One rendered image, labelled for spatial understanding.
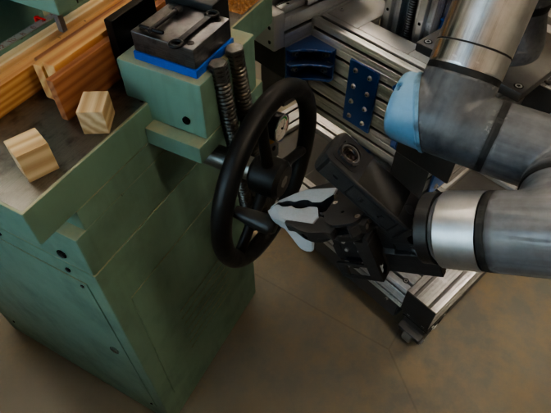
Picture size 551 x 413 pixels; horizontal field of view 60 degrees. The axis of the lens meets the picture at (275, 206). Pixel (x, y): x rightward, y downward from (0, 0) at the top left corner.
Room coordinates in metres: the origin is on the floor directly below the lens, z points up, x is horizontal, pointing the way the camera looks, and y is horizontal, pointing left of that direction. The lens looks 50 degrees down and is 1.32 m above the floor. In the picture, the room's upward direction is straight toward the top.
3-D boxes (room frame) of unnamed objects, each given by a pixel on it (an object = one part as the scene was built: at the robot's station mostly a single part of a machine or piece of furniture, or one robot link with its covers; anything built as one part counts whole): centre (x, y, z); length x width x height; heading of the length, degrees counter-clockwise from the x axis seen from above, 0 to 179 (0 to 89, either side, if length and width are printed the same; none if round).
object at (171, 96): (0.59, 0.12, 0.91); 0.15 x 0.14 x 0.09; 152
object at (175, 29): (0.60, 0.12, 0.99); 0.13 x 0.11 x 0.06; 152
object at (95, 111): (0.50, 0.24, 0.92); 0.04 x 0.03 x 0.04; 2
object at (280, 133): (0.78, 0.00, 0.65); 0.06 x 0.04 x 0.08; 152
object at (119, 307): (0.70, 0.42, 0.35); 0.58 x 0.45 x 0.71; 62
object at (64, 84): (0.61, 0.23, 0.93); 0.24 x 0.01 x 0.06; 152
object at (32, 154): (0.42, 0.29, 0.92); 0.04 x 0.04 x 0.04; 41
